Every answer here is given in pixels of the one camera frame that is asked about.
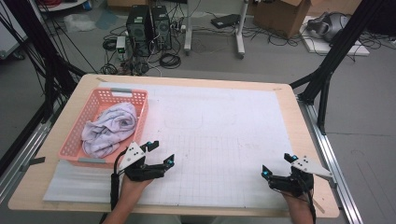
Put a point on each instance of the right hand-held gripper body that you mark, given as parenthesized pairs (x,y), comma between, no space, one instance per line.
(295,183)

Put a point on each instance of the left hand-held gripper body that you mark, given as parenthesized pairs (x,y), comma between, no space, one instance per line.
(137,172)

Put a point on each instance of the lilac printed towel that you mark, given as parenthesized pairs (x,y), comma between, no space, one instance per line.
(109,130)

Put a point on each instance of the pink plastic basket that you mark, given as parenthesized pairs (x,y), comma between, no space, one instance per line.
(93,102)

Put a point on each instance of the person's left hand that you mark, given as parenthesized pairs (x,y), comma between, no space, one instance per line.
(129,189)

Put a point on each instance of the person's right hand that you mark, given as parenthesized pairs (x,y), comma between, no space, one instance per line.
(299,202)

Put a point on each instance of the small white power box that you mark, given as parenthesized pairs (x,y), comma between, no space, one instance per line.
(120,44)

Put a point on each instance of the white foam board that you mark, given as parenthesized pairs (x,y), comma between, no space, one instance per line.
(317,46)

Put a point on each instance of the wide black computer tower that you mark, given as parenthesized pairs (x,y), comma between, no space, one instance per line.
(138,31)

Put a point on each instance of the slim black computer tower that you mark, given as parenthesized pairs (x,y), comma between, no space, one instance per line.
(161,28)

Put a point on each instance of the white metal stand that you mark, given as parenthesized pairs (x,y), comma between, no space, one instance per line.
(240,34)

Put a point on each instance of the grey and black headset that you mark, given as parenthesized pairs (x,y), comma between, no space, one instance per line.
(328,26)

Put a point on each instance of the brown cardboard box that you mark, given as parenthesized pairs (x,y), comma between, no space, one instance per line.
(277,18)

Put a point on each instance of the clear plastic bag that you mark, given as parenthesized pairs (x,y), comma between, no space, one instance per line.
(79,22)

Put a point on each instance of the flat black device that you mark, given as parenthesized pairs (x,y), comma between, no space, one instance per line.
(224,20)

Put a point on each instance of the aluminium rail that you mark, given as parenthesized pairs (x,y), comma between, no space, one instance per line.
(336,174)
(21,155)

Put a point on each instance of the grey metal bracket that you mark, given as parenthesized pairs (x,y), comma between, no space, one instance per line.
(37,160)

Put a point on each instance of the black metal frame post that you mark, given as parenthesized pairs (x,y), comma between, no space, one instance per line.
(46,56)
(333,56)

